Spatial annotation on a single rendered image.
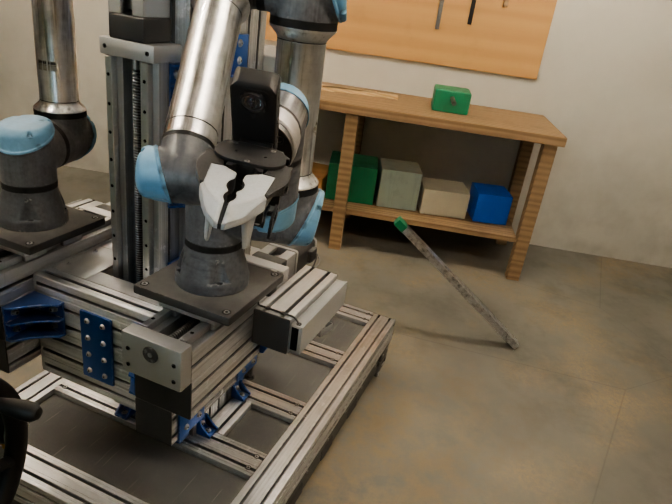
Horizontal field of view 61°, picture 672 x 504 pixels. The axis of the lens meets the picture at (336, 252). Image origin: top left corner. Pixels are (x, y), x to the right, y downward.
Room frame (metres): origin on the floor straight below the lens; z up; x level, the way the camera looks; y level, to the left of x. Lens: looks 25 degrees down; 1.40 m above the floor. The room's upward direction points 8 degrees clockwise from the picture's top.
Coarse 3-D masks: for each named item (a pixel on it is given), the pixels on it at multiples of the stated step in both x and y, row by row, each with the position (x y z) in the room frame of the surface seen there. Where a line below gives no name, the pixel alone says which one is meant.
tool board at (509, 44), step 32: (352, 0) 3.72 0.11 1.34; (384, 0) 3.71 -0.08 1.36; (416, 0) 3.69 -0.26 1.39; (448, 0) 3.68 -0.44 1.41; (480, 0) 3.66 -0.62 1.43; (512, 0) 3.65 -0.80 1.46; (544, 0) 3.64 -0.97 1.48; (352, 32) 3.72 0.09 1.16; (384, 32) 3.70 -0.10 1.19; (416, 32) 3.69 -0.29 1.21; (448, 32) 3.67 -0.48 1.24; (480, 32) 3.66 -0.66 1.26; (512, 32) 3.65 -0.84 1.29; (544, 32) 3.63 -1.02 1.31; (448, 64) 3.67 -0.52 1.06; (480, 64) 3.66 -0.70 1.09; (512, 64) 3.64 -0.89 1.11
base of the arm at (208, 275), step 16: (192, 256) 1.00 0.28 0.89; (208, 256) 1.00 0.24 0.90; (224, 256) 1.01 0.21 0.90; (240, 256) 1.04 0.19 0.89; (176, 272) 1.02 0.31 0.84; (192, 272) 0.99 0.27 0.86; (208, 272) 0.99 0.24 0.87; (224, 272) 1.00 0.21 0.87; (240, 272) 1.03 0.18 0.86; (192, 288) 0.98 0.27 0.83; (208, 288) 0.98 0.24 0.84; (224, 288) 0.99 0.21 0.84; (240, 288) 1.02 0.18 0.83
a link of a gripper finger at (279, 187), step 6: (282, 168) 0.55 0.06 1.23; (288, 168) 0.56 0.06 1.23; (264, 174) 0.53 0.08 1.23; (270, 174) 0.53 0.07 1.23; (276, 174) 0.54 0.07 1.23; (282, 174) 0.54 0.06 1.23; (288, 174) 0.54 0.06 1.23; (276, 180) 0.53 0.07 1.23; (282, 180) 0.53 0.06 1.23; (288, 180) 0.53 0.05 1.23; (270, 186) 0.51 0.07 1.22; (276, 186) 0.51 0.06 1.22; (282, 186) 0.52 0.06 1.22; (288, 186) 0.53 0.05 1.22; (270, 192) 0.50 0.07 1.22; (276, 192) 0.51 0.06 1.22; (282, 192) 0.52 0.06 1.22; (270, 198) 0.51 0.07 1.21
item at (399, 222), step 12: (408, 228) 2.32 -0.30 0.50; (420, 240) 2.33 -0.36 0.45; (432, 252) 2.33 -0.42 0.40; (444, 264) 2.33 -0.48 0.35; (444, 276) 2.30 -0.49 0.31; (456, 276) 2.33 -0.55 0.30; (456, 288) 2.29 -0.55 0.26; (468, 300) 2.29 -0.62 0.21; (480, 312) 2.28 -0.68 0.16; (492, 324) 2.28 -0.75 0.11; (504, 336) 2.27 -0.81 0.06
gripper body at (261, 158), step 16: (224, 144) 0.57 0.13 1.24; (240, 144) 0.58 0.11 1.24; (256, 144) 0.59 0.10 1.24; (272, 144) 0.59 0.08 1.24; (288, 144) 0.64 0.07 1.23; (240, 160) 0.54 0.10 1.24; (256, 160) 0.55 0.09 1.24; (272, 160) 0.56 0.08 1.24; (288, 160) 0.58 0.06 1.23; (240, 176) 0.54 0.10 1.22; (256, 224) 0.55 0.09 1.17; (272, 224) 0.55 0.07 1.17
